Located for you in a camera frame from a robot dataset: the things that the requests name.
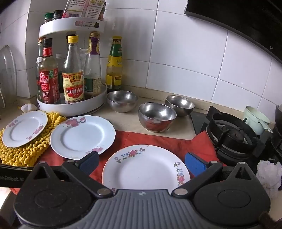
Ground person's right forearm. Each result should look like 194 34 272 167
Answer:
259 212 282 229

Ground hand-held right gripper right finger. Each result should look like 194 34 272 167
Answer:
171 152 257 198

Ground cream orange seasoning packet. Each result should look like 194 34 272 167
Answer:
85 0 106 16

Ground stainless steel bowl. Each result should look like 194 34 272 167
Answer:
138 102 177 133
107 90 139 113
165 95 195 117

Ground pale green cup with handle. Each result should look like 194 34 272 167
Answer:
243 106 273 136

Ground clear bottle brown cap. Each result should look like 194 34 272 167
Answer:
36 37 46 66

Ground yellow chenille mat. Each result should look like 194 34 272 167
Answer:
0 111 66 166

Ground pink cream seasoning packet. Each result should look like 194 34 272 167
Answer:
62 0 88 18

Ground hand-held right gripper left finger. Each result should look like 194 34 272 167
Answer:
29 151 114 198

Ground garlic bulb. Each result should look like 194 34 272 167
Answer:
20 103 38 113

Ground black range hood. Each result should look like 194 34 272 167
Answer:
184 0 282 64

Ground green cap yellow label bottle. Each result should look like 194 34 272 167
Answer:
106 36 123 92

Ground red cloth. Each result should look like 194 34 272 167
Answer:
10 130 227 195

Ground black glass gas stove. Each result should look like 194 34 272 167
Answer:
191 106 282 177

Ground white plate small flower sprigs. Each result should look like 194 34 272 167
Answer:
102 145 191 193

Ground red label soy sauce bottle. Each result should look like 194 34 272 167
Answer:
38 38 61 104

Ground white crumpled cloth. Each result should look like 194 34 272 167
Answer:
257 160 282 199

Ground small white plate pink flowers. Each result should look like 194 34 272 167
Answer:
2 111 48 148

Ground large white plate pink flowers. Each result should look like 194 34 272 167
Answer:
50 115 116 160

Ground clear glass lid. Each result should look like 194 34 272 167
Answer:
0 45 18 108

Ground white two-tier condiment rack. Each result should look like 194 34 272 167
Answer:
36 16 108 117

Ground dark pot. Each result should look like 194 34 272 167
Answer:
274 104 282 126

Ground clear bottle purple label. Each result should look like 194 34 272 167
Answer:
84 32 102 93

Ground yellow cap vinegar bottle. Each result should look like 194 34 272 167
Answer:
62 35 85 104

